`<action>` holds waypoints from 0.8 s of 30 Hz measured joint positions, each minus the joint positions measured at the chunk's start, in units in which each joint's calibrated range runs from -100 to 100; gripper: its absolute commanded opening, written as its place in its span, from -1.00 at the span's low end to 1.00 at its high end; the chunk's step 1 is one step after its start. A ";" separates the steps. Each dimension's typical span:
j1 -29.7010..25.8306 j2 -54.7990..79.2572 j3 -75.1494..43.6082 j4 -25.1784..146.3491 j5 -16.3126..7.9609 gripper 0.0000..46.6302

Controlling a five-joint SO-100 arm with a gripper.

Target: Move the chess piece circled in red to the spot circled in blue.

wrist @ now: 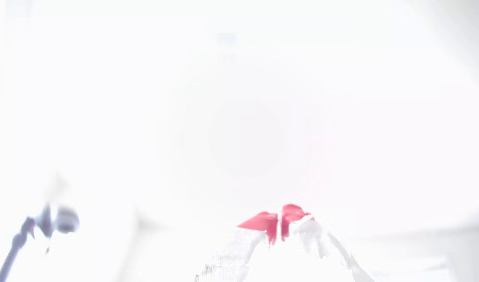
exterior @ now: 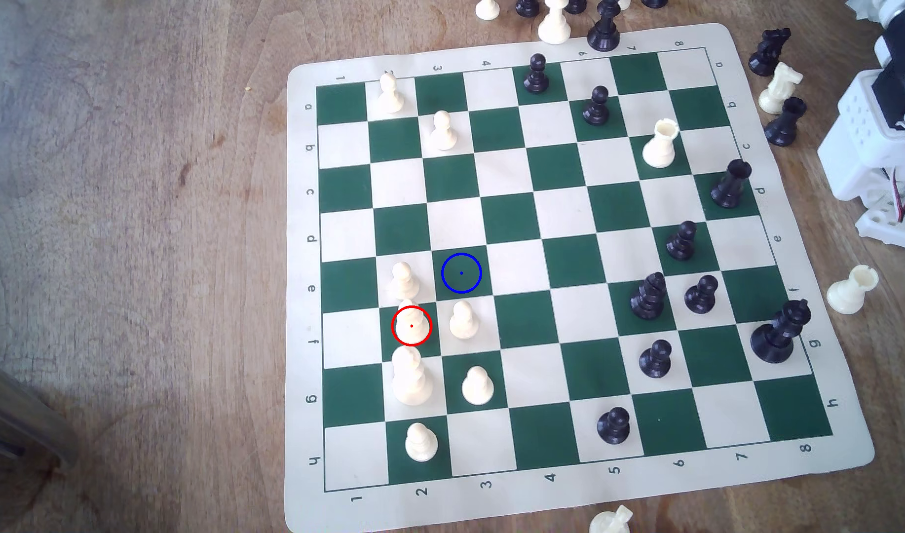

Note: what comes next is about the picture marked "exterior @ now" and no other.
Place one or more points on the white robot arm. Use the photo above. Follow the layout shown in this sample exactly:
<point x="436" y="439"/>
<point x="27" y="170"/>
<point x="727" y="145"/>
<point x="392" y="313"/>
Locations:
<point x="904" y="18"/>

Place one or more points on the white chess pawn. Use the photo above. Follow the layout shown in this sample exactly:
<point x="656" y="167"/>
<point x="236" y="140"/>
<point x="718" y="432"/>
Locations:
<point x="478" y="389"/>
<point x="421" y="444"/>
<point x="391" y="100"/>
<point x="487" y="9"/>
<point x="463" y="322"/>
<point x="404" y="285"/>
<point x="443" y="137"/>

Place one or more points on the green white chess board mat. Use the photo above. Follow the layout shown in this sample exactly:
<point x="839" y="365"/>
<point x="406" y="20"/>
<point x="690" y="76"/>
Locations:
<point x="512" y="215"/>

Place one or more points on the tall white chess king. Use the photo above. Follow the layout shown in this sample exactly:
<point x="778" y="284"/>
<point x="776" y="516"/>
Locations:
<point x="411" y="381"/>

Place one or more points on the black chess knight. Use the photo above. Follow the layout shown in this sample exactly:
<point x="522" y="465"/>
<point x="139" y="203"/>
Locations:
<point x="765" y="58"/>
<point x="648" y="300"/>

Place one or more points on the black chess pawn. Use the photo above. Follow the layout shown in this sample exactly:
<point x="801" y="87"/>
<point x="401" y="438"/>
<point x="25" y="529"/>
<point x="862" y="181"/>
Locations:
<point x="596" y="111"/>
<point x="575" y="6"/>
<point x="527" y="7"/>
<point x="700" y="296"/>
<point x="613" y="428"/>
<point x="536" y="78"/>
<point x="655" y="361"/>
<point x="680" y="244"/>

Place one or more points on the white chess rook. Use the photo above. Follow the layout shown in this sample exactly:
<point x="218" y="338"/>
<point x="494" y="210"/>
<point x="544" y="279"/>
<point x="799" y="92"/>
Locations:
<point x="660" y="148"/>
<point x="848" y="292"/>

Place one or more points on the tall white chess piece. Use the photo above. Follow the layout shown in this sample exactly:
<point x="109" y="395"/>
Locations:
<point x="554" y="28"/>

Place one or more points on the tall black chess queen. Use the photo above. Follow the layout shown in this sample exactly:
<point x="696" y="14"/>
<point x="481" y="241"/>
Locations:
<point x="604" y="35"/>

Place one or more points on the black chess rook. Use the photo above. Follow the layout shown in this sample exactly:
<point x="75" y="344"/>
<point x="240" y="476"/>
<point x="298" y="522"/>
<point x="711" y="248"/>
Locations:
<point x="730" y="189"/>
<point x="784" y="126"/>

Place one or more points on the white chess knight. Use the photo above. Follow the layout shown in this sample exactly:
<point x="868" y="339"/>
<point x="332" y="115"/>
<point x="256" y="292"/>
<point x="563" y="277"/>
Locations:
<point x="777" y="92"/>
<point x="612" y="522"/>

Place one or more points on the tall black chess king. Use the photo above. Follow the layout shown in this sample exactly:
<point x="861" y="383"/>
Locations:
<point x="774" y="340"/>

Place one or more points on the black chess piece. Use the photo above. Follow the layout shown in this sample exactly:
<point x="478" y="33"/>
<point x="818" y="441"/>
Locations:
<point x="654" y="3"/>

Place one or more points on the white perforated mounting plate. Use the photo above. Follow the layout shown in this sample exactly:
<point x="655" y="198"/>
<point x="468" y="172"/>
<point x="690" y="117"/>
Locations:
<point x="889" y="226"/>

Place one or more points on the grey furniture leg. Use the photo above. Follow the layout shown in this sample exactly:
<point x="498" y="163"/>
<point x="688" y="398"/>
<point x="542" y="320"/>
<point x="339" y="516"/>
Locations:
<point x="23" y="422"/>

